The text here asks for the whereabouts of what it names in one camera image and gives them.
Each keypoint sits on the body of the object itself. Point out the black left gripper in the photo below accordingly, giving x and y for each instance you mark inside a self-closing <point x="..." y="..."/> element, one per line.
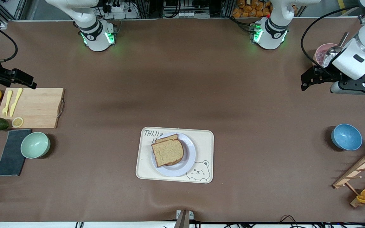
<point x="326" y="73"/>

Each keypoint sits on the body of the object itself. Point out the lavender round plate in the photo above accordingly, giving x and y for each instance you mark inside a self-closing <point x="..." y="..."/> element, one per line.
<point x="187" y="158"/>

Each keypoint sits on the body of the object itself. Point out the plain brown bread slice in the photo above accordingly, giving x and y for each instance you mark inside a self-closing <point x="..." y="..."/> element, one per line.
<point x="168" y="152"/>

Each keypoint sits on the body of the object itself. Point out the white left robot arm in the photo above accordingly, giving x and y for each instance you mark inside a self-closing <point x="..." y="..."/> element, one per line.
<point x="274" y="34"/>

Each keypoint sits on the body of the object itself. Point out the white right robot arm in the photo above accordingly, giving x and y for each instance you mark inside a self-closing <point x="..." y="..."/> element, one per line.
<point x="94" y="38"/>

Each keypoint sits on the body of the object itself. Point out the pink bowl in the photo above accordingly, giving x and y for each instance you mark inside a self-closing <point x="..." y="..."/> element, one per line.
<point x="320" y="55"/>

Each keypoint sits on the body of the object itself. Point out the yellow plastic knife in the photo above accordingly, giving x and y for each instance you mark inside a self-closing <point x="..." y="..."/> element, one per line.
<point x="15" y="103"/>

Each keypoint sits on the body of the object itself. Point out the yellow plastic fork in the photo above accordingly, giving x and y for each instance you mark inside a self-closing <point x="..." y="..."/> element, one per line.
<point x="7" y="104"/>

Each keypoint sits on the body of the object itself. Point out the metal scoop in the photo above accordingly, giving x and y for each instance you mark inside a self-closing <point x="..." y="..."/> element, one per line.
<point x="333" y="51"/>

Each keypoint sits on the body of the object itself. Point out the wooden cutting board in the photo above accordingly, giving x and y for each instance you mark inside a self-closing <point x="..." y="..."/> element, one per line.
<point x="36" y="107"/>

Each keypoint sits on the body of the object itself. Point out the lemon slice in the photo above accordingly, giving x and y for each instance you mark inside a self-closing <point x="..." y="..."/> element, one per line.
<point x="17" y="122"/>

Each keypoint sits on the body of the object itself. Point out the mint green bowl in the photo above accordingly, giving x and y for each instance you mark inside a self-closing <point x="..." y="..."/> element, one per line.
<point x="35" y="145"/>

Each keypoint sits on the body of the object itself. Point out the blue bowl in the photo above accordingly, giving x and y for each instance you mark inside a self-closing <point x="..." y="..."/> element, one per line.
<point x="346" y="136"/>

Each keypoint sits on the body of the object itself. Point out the dark grey cloth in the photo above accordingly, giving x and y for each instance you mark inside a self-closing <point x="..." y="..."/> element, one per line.
<point x="9" y="161"/>

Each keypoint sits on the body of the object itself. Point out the orange snack bags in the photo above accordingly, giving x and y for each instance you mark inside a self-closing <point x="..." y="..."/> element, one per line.
<point x="249" y="11"/>

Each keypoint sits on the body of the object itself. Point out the wooden cup rack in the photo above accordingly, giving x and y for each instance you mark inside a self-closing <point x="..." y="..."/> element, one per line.
<point x="360" y="167"/>

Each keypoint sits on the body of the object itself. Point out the white power strip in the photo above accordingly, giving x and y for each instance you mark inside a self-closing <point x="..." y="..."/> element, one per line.
<point x="119" y="9"/>

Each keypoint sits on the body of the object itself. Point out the cream bear print tray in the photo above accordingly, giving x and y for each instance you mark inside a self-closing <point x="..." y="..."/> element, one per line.
<point x="206" y="148"/>

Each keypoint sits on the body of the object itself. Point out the brown bread slice under egg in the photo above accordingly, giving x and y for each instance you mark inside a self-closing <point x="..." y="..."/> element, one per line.
<point x="166" y="138"/>

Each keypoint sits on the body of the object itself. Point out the aluminium frame post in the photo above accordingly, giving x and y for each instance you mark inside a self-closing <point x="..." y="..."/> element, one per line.
<point x="364" y="20"/>
<point x="4" y="25"/>

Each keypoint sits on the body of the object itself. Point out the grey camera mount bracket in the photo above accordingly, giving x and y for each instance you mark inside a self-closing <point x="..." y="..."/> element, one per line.
<point x="182" y="218"/>

